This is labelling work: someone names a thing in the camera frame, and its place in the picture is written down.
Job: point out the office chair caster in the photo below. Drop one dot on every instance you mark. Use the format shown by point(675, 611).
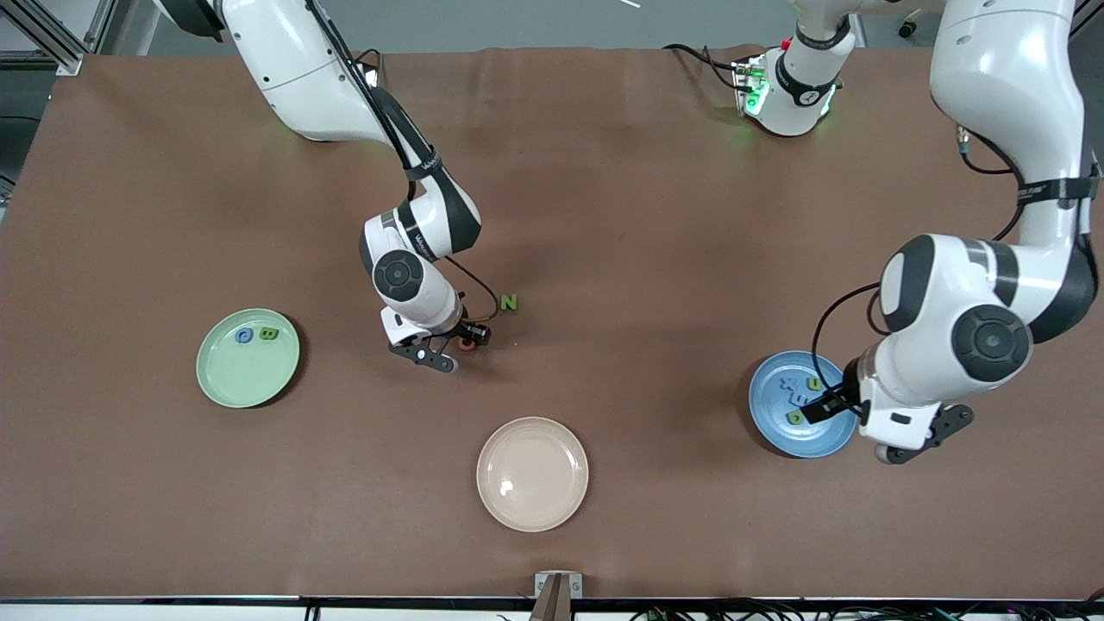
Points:
point(907, 30)

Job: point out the blue letter x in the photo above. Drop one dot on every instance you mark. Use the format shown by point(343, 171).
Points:
point(787, 385)

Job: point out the beige plate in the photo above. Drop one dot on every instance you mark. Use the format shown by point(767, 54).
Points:
point(532, 474)

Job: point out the brown table mat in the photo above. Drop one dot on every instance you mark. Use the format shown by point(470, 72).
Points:
point(949, 517)

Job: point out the green plate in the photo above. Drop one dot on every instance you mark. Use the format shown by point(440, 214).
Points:
point(247, 379)

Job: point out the blue plate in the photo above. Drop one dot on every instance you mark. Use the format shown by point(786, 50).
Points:
point(776, 431)

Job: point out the blue letter e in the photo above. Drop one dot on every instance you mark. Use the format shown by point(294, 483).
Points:
point(798, 400)

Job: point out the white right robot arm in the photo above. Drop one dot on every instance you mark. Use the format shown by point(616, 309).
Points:
point(293, 69)

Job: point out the aluminium frame profile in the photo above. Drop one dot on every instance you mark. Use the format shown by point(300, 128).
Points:
point(69, 65)

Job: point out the brown camera post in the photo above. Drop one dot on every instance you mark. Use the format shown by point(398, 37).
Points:
point(554, 608)

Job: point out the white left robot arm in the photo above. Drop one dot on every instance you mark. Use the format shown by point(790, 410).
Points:
point(1009, 86)

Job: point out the silver metal mounting bracket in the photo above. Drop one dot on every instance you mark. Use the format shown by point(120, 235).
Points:
point(542, 582)

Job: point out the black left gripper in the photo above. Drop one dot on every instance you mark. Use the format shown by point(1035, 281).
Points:
point(849, 385)

